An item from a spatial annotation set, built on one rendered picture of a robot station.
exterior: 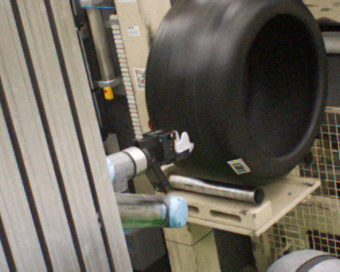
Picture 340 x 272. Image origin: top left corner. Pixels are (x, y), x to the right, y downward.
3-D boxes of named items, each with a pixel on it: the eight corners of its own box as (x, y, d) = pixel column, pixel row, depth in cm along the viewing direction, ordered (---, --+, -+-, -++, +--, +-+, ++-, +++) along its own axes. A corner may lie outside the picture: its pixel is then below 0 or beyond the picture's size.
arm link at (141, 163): (138, 181, 176) (115, 177, 181) (150, 176, 179) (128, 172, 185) (134, 152, 174) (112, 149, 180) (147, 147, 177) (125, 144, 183)
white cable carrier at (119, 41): (138, 150, 246) (108, 15, 230) (147, 145, 249) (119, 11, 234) (147, 152, 243) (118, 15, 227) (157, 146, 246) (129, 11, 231)
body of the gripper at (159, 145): (178, 130, 185) (146, 142, 177) (181, 162, 187) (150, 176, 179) (156, 128, 190) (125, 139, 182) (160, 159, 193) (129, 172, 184)
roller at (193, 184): (166, 188, 229) (166, 174, 229) (175, 185, 233) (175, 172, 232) (256, 205, 206) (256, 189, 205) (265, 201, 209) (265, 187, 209)
